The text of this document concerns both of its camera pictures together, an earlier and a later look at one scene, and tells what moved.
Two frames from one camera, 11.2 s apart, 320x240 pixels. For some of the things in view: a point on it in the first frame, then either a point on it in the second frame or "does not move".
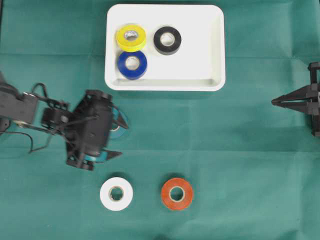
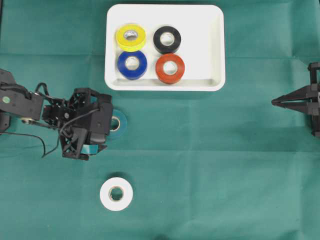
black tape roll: x=167 y=40 does not move
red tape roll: x=188 y=193 -> x=167 y=79
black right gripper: x=297 y=99 does not move
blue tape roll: x=138 y=72 does not move
